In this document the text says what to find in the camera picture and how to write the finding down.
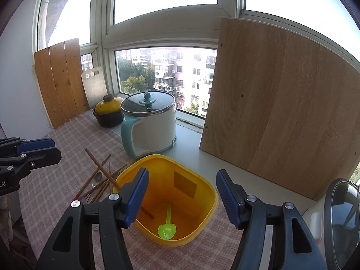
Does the white window frame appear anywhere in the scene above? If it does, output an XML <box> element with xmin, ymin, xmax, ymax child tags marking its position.
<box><xmin>34</xmin><ymin>0</ymin><xmax>360</xmax><ymax>135</ymax></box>

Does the black clay pot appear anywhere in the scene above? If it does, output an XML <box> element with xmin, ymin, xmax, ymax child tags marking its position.
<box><xmin>93</xmin><ymin>95</ymin><xmax>125</xmax><ymax>128</ymax></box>

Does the white electric pot teal handle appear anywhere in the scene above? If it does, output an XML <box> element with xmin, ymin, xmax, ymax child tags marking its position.
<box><xmin>120</xmin><ymin>91</ymin><xmax>177</xmax><ymax>159</ymax></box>

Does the yellow plastic container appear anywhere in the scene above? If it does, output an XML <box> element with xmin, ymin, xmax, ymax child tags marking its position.
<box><xmin>114</xmin><ymin>154</ymin><xmax>219</xmax><ymax>247</ymax></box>

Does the apartment building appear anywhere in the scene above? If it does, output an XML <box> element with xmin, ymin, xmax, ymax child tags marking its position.
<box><xmin>124</xmin><ymin>46</ymin><xmax>218</xmax><ymax>117</ymax></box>

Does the person's left forearm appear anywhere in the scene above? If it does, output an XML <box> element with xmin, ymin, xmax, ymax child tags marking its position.
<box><xmin>0</xmin><ymin>195</ymin><xmax>12</xmax><ymax>242</ymax></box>

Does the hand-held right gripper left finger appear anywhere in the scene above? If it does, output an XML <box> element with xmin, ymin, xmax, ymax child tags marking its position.
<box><xmin>35</xmin><ymin>168</ymin><xmax>149</xmax><ymax>270</ymax></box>

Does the pine plank panel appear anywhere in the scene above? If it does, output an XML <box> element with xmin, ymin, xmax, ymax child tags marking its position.
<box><xmin>34</xmin><ymin>38</ymin><xmax>90</xmax><ymax>129</ymax></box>

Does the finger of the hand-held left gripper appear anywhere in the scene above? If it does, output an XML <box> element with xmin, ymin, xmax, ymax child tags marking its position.
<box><xmin>0</xmin><ymin>147</ymin><xmax>62</xmax><ymax>175</ymax></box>
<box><xmin>0</xmin><ymin>137</ymin><xmax>55</xmax><ymax>158</ymax></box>

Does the yellow ceramic pot lid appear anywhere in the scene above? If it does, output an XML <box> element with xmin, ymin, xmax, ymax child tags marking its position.
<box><xmin>94</xmin><ymin>95</ymin><xmax>124</xmax><ymax>116</ymax></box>

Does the pink checkered tablecloth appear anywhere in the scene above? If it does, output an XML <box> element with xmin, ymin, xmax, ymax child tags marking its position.
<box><xmin>8</xmin><ymin>114</ymin><xmax>245</xmax><ymax>270</ymax></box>

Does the long brown chopstick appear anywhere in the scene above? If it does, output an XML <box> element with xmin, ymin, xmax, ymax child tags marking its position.
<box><xmin>84</xmin><ymin>147</ymin><xmax>155</xmax><ymax>220</ymax></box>

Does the black rimmed glass lid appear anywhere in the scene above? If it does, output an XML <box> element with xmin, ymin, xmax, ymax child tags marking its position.
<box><xmin>323</xmin><ymin>178</ymin><xmax>360</xmax><ymax>270</ymax></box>

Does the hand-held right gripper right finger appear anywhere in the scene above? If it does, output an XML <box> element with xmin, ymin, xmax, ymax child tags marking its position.
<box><xmin>216</xmin><ymin>169</ymin><xmax>328</xmax><ymax>270</ymax></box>

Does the light wood laminate board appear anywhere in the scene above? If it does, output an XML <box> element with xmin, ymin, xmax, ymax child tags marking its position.
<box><xmin>199</xmin><ymin>18</ymin><xmax>360</xmax><ymax>201</ymax></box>

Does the green plastic spoon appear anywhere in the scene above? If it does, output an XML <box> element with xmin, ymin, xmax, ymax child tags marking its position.
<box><xmin>157</xmin><ymin>201</ymin><xmax>177</xmax><ymax>240</ymax></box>

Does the glass lid teal knob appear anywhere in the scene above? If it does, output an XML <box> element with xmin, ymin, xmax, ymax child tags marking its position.
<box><xmin>121</xmin><ymin>91</ymin><xmax>176</xmax><ymax>117</ymax></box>

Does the pale cutting board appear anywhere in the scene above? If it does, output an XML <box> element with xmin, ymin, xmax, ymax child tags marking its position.
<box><xmin>81</xmin><ymin>67</ymin><xmax>109</xmax><ymax>110</ymax></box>

